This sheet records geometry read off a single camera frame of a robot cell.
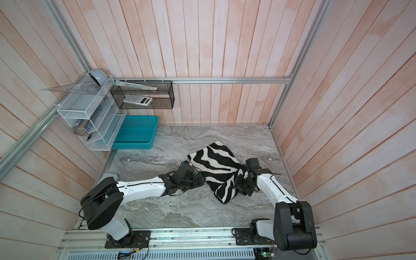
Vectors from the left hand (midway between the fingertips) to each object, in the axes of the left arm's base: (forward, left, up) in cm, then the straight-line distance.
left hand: (199, 184), depth 86 cm
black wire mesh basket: (+54, +26, +17) cm, 63 cm away
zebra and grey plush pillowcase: (+11, -13, -3) cm, 17 cm away
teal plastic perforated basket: (+40, +46, -3) cm, 61 cm away
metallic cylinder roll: (+16, +56, +26) cm, 64 cm away
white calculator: (+45, +39, +22) cm, 63 cm away
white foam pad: (+7, +55, -5) cm, 56 cm away
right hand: (0, -19, -1) cm, 19 cm away
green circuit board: (-31, -30, -4) cm, 43 cm away
